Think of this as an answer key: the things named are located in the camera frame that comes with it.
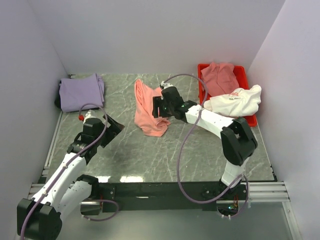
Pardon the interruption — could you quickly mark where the salmon pink t shirt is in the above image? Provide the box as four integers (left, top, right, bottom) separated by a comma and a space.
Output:
134, 79, 171, 137

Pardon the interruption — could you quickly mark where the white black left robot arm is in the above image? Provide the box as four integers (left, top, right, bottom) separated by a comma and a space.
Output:
16, 115, 124, 240

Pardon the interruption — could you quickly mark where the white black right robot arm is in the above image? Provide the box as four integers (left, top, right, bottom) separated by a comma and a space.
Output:
152, 86, 258, 200

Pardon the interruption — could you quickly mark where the folded lavender t shirt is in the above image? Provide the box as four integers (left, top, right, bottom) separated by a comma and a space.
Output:
59, 73, 105, 113

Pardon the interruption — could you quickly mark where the dusty pink t shirt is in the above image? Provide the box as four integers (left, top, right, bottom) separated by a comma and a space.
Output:
200, 62, 240, 97

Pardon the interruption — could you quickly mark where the white printed t shirt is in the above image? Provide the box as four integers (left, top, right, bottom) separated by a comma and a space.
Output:
203, 84, 262, 118

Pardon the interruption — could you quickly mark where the red plastic bin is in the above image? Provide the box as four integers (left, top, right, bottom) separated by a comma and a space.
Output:
197, 63, 258, 127

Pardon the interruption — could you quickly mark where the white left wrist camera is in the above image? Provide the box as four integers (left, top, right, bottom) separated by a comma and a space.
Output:
78, 110, 97, 123

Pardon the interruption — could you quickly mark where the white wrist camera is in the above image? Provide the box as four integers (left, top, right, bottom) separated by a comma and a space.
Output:
78, 110, 97, 123
159, 81, 173, 90

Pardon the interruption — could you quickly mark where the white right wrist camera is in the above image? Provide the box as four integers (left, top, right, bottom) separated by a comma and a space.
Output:
159, 81, 173, 90

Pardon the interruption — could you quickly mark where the aluminium frame rail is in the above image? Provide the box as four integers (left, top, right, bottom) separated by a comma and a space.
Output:
25, 73, 301, 240

